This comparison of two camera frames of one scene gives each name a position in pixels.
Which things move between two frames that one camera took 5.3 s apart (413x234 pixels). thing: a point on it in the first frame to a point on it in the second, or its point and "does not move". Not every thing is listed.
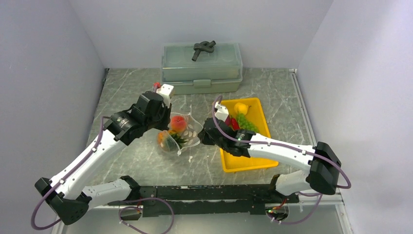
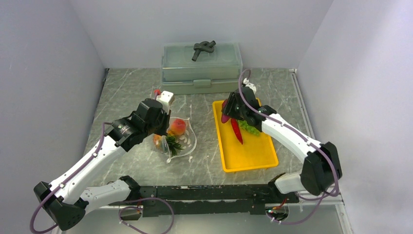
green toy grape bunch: [245, 125] does not move
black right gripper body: [206, 139] to [233, 110]
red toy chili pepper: [234, 124] does not move
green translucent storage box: [208, 67] does not move
